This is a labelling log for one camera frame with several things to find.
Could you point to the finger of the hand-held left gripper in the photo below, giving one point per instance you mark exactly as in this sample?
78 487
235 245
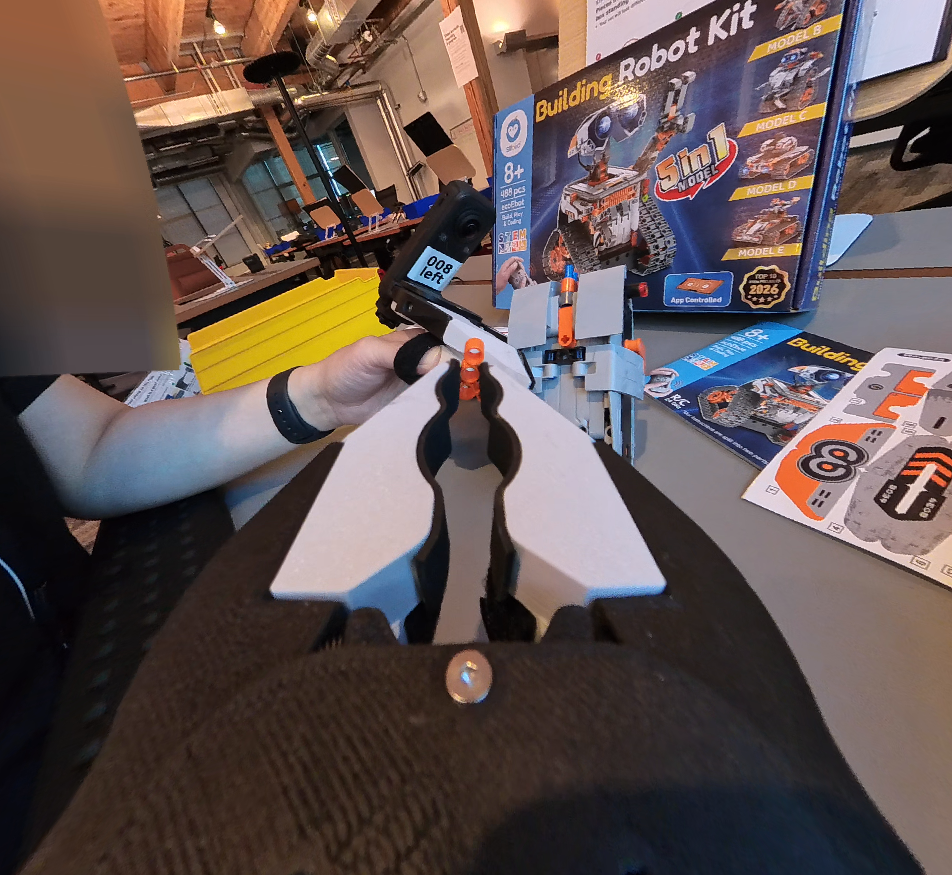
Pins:
476 339

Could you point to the brown bag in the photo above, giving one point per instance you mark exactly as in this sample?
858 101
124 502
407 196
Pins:
190 272

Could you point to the white paper notice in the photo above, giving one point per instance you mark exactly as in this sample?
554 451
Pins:
457 45

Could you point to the laminated instruction sheet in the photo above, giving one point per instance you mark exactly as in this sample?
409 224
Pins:
167 388

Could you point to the black pole with disc top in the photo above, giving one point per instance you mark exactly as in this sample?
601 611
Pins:
271 65

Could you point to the black wristband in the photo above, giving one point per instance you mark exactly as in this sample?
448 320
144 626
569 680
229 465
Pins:
286 410

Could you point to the robot kit box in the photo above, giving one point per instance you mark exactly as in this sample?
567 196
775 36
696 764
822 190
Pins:
669 146

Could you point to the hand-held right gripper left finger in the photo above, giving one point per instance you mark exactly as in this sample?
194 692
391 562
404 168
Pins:
357 518

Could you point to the grey desk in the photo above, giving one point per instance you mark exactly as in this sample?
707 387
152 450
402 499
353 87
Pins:
915 242
744 592

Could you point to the orange toy connector piece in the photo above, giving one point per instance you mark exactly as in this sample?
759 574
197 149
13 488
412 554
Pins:
471 369

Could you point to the wooden top desk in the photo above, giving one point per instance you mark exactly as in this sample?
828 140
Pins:
253 287
357 239

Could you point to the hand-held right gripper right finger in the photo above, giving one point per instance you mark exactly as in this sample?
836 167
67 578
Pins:
580 518

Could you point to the sticker sheet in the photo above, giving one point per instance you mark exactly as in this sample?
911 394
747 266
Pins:
855 488

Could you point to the pale blue pad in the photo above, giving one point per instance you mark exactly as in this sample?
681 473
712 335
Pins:
848 239

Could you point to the yellow plastic bin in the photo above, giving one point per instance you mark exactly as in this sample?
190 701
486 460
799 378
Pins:
282 332

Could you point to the blue plastic bin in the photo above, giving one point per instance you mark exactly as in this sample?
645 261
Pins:
416 207

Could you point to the grey toy robot model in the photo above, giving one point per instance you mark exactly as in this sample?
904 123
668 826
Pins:
595 309

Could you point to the person's left forearm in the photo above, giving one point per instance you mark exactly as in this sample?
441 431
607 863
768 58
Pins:
149 443

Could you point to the person's left hand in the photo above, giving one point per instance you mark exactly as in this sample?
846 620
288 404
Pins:
342 384

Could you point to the blue cover booklet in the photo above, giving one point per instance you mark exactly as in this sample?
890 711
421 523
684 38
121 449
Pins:
744 399

